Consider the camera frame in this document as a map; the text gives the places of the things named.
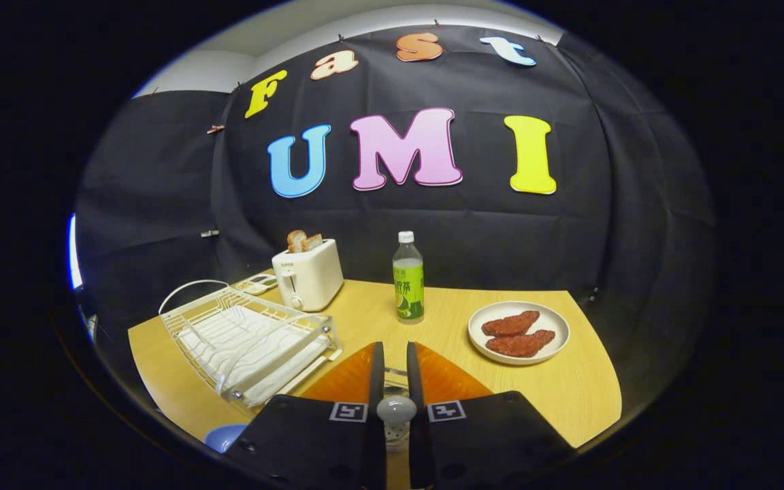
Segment white ribbed drain tray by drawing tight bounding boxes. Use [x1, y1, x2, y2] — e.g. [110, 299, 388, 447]
[178, 306, 333, 409]

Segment spoon with patterned handle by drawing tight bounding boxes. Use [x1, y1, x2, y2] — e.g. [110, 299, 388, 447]
[376, 395, 418, 455]

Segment white toaster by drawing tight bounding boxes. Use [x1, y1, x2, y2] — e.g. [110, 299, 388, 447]
[271, 238, 345, 313]

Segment blue plate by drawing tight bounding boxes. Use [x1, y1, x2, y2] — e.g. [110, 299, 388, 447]
[203, 423, 250, 454]

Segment metal wire basket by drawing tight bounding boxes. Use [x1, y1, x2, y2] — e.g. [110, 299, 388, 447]
[384, 366, 409, 455]

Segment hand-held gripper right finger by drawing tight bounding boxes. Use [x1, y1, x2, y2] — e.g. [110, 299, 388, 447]
[406, 342, 576, 489]

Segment brown meat piece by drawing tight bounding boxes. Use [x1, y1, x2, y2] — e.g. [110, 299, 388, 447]
[486, 329, 557, 359]
[481, 310, 541, 338]

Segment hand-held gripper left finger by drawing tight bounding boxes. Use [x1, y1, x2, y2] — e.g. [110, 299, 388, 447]
[225, 342, 387, 489]

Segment round white dish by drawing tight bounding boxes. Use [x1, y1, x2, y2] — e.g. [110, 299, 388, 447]
[468, 301, 571, 366]

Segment white wire dish rack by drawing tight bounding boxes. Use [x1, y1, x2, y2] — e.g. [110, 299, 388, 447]
[159, 279, 343, 417]

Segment green label drink bottle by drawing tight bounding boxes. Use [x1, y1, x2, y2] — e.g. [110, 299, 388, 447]
[392, 231, 425, 325]

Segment white divided condiment tray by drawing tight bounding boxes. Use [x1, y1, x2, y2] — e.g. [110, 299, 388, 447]
[237, 272, 279, 296]

